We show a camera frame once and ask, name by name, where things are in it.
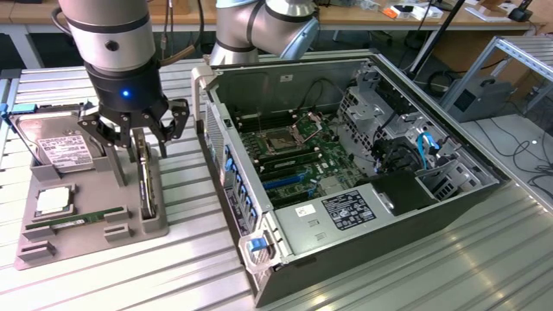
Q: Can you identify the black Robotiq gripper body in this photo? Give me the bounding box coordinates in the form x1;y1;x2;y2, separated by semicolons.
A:
83;59;171;131

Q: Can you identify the graphics card with metal bracket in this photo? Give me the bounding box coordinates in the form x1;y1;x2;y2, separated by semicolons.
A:
130;128;159;218

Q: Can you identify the silver hard disk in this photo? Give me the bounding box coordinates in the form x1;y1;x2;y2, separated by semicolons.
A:
9;109;108;174

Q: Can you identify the blue plastic disk caddy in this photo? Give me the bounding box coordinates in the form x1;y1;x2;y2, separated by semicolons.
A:
0;99;100;163

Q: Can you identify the grey parts rack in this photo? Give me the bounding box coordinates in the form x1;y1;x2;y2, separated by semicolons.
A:
14;122;171;271

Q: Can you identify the CPU socket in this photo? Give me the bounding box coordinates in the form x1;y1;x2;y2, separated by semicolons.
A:
258;128;304;153

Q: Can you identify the silver CPU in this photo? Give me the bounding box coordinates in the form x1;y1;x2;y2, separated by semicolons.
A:
35;187;73;214

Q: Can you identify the green RAM stick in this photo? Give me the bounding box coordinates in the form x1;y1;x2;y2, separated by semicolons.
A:
26;207;124;231

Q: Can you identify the black RAM stick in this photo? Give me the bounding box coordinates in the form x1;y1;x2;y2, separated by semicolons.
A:
259;155;324;172

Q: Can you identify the metal socket cover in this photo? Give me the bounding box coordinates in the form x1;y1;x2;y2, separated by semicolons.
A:
292;111;326;140

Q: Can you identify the blue expansion slot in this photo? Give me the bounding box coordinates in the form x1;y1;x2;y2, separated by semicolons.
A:
262;174;307;190

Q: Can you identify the wooden desk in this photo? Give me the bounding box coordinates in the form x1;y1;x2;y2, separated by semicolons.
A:
0;0;548;69

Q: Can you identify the green motherboard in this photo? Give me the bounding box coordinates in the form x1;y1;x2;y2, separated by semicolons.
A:
235;109;368;208

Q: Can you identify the silver chipset heatsink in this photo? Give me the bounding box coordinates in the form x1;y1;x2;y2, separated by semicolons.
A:
322;176;347;192

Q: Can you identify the silver disk bay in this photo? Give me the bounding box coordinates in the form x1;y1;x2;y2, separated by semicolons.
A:
336;86;399;156

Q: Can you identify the silver power supply unit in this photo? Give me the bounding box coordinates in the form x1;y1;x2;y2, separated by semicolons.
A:
264;183;398;259

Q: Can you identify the black plastic shroud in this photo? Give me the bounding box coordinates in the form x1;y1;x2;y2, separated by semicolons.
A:
358;170;440;217

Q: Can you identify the open black PC case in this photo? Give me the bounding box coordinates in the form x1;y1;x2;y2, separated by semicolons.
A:
191;48;514;308

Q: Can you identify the black tripod pole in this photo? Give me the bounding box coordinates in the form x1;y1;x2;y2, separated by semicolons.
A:
408;0;468;74

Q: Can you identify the grey equipment box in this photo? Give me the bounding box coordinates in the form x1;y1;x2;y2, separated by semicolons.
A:
443;77;518;123

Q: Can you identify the black desk device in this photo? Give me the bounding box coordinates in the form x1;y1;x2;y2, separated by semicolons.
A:
508;0;536;23

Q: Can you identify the black wire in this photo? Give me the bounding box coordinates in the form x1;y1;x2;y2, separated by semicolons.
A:
298;79;343;113

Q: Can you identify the blue wire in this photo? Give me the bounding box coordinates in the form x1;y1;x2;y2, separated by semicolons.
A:
418;131;440;171

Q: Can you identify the black coiled cable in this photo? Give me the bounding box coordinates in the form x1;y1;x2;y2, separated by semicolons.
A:
427;69;459;95

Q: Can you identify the aluminium profile frame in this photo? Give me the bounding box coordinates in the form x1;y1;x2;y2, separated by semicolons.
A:
439;34;553;122

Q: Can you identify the black floor cable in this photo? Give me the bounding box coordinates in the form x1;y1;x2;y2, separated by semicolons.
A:
488;116;553;198

